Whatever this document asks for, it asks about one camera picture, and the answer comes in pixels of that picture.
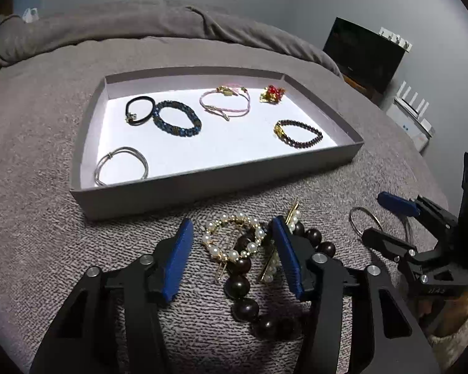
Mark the white plastic bag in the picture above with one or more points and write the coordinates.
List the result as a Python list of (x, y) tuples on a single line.
[(30, 14)]

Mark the gold pearl hair clip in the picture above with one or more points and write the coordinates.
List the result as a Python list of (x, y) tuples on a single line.
[(271, 270)]

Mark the grey duvet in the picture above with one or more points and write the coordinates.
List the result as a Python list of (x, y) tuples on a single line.
[(140, 23)]

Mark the person's right forearm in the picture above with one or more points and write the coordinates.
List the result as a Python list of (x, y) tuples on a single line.
[(460, 331)]

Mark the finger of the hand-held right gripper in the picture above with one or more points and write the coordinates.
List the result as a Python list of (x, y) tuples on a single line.
[(386, 243), (397, 202)]

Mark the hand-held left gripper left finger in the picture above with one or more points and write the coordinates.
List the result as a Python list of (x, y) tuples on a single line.
[(177, 257)]

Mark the grey cardboard tray box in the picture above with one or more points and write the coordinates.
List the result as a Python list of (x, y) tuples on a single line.
[(226, 144)]

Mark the red and gold charm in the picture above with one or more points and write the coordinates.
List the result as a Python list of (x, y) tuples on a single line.
[(272, 94)]

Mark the white wall sockets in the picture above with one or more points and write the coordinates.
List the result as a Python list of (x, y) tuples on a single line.
[(396, 39)]

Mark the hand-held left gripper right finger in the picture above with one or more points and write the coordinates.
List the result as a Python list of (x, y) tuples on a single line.
[(286, 257)]

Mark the white router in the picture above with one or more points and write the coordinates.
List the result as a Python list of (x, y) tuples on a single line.
[(411, 120)]

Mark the wooden television stand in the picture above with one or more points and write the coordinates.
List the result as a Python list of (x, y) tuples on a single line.
[(360, 87)]

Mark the black television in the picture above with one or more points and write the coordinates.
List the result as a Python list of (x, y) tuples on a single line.
[(362, 52)]

